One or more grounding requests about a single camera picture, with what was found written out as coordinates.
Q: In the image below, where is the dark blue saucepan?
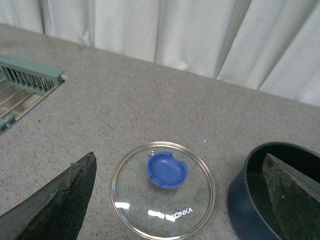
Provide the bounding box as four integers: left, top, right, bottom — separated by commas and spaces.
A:
227, 142, 320, 240

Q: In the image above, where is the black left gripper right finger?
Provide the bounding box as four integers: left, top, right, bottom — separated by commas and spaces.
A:
262, 153, 320, 240

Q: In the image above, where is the glass pot lid blue knob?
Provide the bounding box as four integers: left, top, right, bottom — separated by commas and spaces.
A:
111, 141, 216, 240

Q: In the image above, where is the green dish rack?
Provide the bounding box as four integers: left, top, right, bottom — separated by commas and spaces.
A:
0, 54, 67, 134

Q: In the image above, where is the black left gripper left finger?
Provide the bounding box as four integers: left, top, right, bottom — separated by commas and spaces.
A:
0, 152, 97, 240

